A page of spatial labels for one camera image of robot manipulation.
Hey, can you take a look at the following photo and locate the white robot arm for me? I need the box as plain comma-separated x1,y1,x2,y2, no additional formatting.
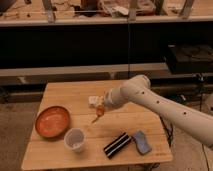
104,75,213,150

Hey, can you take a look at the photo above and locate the metal shelf rack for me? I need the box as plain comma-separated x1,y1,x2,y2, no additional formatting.
0,0,213,77

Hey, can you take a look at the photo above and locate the black white striped block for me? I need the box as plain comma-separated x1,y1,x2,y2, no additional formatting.
103,132,131,159

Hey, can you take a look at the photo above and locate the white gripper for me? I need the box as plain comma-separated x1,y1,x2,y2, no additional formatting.
104,87,127,109

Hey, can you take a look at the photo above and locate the small white block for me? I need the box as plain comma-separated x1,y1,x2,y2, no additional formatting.
88,96,104,108

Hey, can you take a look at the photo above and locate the orange pepper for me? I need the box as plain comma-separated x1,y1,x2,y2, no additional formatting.
93,106,105,123

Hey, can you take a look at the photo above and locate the black box on shelf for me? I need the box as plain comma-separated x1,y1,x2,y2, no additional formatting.
165,45,213,74

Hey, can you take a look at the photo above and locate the wooden table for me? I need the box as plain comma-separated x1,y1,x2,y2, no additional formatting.
22,80,173,171

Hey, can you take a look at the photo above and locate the blue sponge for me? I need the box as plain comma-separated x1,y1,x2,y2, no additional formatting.
132,131,152,155

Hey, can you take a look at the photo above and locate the orange ceramic bowl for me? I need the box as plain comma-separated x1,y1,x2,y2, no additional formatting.
35,106,70,138

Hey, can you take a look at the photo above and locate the clear plastic cup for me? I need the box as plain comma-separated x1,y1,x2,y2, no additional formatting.
64,128,85,153

